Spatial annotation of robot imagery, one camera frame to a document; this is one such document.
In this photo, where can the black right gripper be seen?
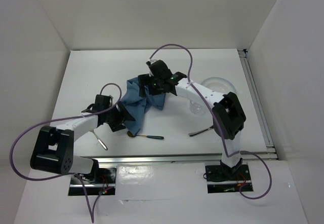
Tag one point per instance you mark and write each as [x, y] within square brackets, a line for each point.
[146, 79]

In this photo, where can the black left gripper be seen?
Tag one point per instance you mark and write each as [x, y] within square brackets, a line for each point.
[121, 116]

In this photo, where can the blue cloth napkin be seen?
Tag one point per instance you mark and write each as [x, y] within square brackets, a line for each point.
[138, 106]

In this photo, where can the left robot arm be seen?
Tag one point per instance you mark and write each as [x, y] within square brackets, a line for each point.
[54, 147]

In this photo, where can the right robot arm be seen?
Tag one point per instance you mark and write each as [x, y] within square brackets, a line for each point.
[227, 113]

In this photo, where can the silver fork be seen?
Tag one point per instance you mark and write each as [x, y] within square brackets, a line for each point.
[100, 141]

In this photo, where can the clear plastic cup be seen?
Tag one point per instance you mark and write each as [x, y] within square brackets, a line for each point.
[196, 108]

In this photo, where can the clear glass plate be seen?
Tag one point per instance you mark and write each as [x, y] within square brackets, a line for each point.
[219, 87]

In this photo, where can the silver table knife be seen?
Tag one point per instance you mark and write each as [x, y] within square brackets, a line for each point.
[201, 131]

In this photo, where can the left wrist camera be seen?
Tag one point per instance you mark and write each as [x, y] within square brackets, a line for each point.
[101, 103]

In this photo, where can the gold spoon with dark handle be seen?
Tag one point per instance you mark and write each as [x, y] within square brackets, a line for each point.
[129, 134]

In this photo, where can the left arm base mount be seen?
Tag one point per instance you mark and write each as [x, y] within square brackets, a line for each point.
[104, 184]

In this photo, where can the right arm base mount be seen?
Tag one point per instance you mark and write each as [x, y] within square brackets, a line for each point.
[218, 182]

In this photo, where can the aluminium rail frame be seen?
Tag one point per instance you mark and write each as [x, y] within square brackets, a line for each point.
[271, 151]

